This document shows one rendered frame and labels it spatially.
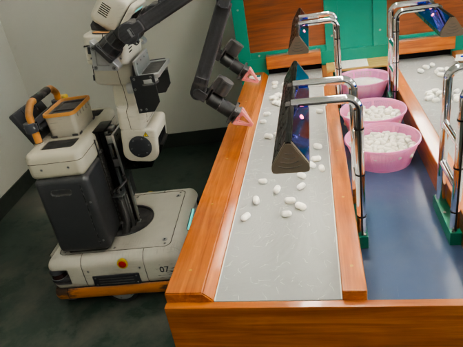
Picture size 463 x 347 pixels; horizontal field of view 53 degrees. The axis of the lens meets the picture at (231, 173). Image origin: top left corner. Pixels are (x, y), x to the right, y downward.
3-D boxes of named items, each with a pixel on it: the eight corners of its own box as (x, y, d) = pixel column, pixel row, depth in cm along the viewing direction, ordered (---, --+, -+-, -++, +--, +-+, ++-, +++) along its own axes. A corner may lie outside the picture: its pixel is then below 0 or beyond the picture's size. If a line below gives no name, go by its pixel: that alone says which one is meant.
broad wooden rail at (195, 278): (179, 348, 121) (163, 293, 113) (251, 103, 278) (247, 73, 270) (224, 348, 119) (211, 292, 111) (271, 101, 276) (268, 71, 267)
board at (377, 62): (326, 72, 247) (326, 70, 247) (326, 65, 260) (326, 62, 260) (392, 65, 241) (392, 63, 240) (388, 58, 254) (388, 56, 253)
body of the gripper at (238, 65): (249, 63, 226) (236, 54, 224) (247, 69, 217) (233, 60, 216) (242, 74, 229) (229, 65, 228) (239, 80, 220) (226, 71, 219)
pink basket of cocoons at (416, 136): (347, 180, 165) (346, 155, 160) (342, 146, 188) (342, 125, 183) (428, 174, 159) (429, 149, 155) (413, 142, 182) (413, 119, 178)
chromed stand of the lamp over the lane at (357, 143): (300, 250, 134) (284, 103, 113) (300, 212, 151) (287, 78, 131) (368, 248, 130) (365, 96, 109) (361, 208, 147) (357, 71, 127)
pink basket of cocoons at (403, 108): (358, 149, 184) (357, 127, 180) (330, 126, 208) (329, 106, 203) (419, 133, 188) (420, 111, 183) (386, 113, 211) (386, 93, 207)
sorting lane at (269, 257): (215, 308, 112) (213, 301, 112) (269, 78, 269) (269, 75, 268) (342, 306, 107) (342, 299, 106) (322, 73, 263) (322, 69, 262)
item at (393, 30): (393, 113, 210) (393, 9, 189) (386, 98, 227) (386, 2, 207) (437, 109, 206) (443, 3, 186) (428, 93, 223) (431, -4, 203)
